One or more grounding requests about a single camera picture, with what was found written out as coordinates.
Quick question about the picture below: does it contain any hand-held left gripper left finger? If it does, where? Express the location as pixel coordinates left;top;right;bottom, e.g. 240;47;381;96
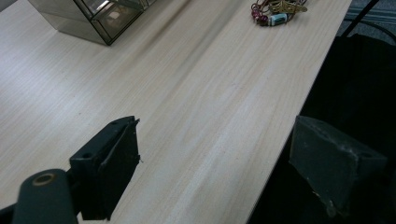
68;115;142;221

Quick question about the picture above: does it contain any glass jewelry box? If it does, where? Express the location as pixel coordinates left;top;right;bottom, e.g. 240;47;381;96
27;0;157;47

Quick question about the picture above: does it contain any black cable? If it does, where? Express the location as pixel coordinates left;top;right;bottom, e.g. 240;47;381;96
340;0;396;46

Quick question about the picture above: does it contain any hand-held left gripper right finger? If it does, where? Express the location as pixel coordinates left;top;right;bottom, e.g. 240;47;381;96
288;115;389;218

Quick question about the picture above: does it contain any black cloth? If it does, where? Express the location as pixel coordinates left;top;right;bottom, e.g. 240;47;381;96
247;33;396;224

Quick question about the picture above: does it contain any beaded bracelet with gold charm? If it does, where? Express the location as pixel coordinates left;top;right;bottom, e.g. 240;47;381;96
250;0;309;27

